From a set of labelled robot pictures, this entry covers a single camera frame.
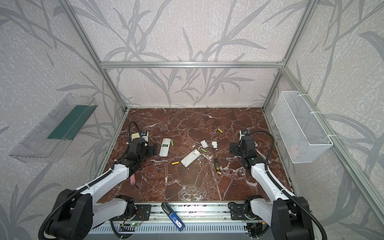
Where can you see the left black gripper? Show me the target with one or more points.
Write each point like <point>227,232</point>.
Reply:
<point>151,150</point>

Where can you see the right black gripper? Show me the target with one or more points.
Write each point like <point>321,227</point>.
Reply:
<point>235,149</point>

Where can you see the white remote red keypad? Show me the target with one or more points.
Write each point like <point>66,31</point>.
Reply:
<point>164,151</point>

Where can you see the white battery cover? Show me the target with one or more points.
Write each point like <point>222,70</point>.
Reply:
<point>204,144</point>
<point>214,145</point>

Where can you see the black yellow screwdriver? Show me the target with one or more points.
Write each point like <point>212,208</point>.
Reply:
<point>217,166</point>

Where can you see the white remote green buttons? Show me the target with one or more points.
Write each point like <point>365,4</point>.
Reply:
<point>190,158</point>

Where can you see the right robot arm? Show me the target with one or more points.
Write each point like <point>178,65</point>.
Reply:
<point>288,216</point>

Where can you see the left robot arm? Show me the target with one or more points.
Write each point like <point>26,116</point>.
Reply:
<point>78,211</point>

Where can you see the metal tongs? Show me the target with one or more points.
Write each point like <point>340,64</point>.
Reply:
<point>262,150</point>

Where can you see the pink chalk stick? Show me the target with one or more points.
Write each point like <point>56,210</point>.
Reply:
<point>132,180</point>

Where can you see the blue black utility knife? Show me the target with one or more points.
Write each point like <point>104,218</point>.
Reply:
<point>173,216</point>

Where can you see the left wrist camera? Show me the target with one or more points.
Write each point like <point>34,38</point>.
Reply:
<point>145,135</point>

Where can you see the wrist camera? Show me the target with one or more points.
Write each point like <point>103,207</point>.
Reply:
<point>243,132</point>
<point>145,135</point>

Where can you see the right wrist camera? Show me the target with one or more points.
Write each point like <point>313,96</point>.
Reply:
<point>243,132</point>

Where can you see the white wire mesh basket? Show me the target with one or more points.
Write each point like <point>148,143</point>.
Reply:
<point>304,137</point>

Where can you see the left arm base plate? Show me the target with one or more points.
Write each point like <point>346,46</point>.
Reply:
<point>142,214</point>

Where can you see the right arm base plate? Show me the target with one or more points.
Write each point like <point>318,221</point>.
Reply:
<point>241,212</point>

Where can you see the clear plastic wall bin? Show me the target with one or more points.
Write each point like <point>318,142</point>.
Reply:
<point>48,141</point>

